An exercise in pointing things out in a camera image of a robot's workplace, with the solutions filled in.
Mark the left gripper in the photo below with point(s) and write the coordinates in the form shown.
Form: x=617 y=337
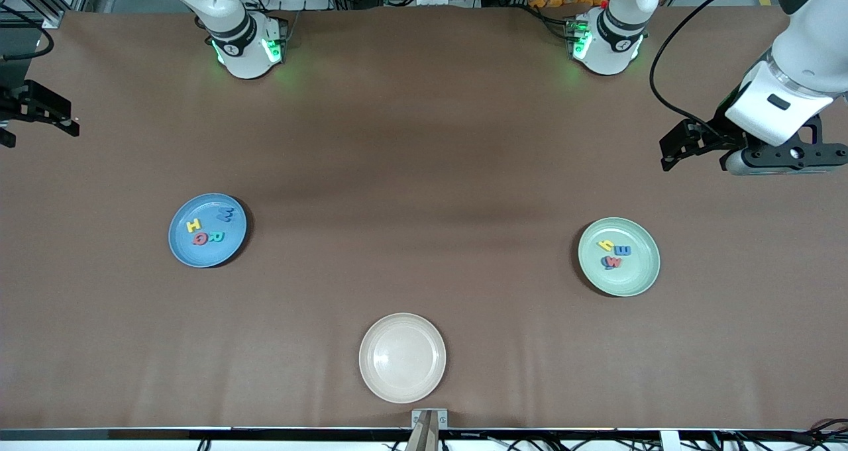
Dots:
x=717 y=132

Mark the blue lowercase m foam letter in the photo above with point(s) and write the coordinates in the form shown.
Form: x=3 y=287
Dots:
x=623 y=250

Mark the yellow lowercase h foam letter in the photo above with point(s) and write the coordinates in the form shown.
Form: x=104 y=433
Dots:
x=605 y=244

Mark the red lowercase w foam letter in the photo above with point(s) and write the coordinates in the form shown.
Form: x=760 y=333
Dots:
x=614 y=262

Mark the yellow uppercase H foam letter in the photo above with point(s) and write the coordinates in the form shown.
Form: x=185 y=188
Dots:
x=193 y=225

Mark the red uppercase Q foam letter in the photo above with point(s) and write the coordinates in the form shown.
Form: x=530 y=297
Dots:
x=199 y=239

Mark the blue uppercase W foam letter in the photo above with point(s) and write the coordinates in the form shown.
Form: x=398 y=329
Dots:
x=226 y=214

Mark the teal uppercase R foam letter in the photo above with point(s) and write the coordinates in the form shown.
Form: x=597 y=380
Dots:
x=217 y=237

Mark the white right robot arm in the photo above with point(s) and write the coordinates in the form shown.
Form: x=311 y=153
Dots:
x=232 y=14

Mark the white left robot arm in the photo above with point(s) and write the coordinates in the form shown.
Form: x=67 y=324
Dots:
x=808 y=34

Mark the green plate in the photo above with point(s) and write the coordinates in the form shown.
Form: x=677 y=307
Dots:
x=636 y=275

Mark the blue plate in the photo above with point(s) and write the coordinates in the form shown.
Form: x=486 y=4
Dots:
x=199 y=259

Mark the cream plate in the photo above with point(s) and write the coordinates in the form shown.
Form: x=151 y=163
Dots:
x=402 y=357

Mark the aluminium frame profile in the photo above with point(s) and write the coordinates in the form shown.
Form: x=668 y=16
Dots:
x=40 y=4

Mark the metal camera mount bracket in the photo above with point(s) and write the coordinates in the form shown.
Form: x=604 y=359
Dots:
x=429 y=431

